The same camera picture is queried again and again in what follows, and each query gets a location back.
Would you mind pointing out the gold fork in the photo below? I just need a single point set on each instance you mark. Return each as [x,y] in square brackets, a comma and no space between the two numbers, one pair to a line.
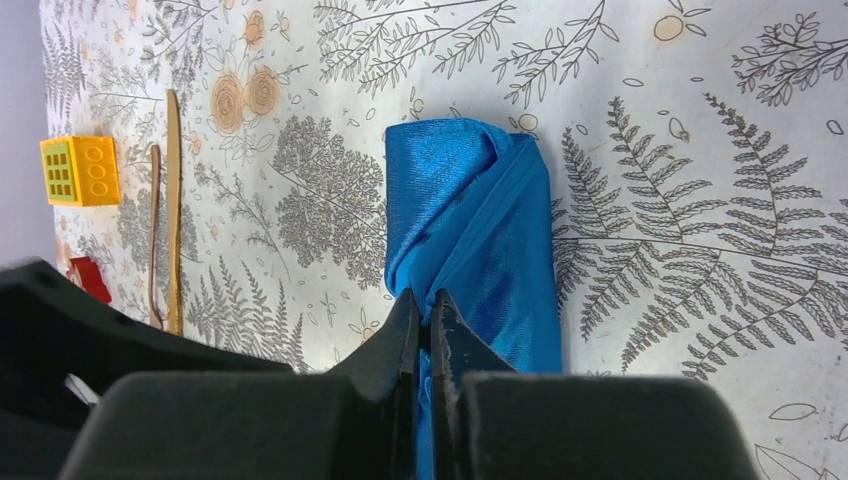
[155,156]

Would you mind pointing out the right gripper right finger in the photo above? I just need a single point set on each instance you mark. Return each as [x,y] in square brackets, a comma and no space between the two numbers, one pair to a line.
[491,422]

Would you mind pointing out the yellow toy block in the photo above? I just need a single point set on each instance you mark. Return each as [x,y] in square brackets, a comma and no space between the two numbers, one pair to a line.
[80,171]

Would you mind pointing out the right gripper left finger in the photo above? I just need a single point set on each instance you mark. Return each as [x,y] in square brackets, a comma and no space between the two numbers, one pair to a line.
[355,421]

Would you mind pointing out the floral tablecloth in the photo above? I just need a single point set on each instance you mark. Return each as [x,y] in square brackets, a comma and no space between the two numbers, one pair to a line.
[697,153]

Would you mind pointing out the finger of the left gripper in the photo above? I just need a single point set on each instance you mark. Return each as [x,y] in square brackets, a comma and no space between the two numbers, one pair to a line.
[51,329]

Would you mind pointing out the blue cloth napkin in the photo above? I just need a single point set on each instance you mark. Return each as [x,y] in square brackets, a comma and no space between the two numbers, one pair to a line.
[469,212]

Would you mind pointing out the red owl toy block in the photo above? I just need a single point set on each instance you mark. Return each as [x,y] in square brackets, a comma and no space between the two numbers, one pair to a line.
[85,273]

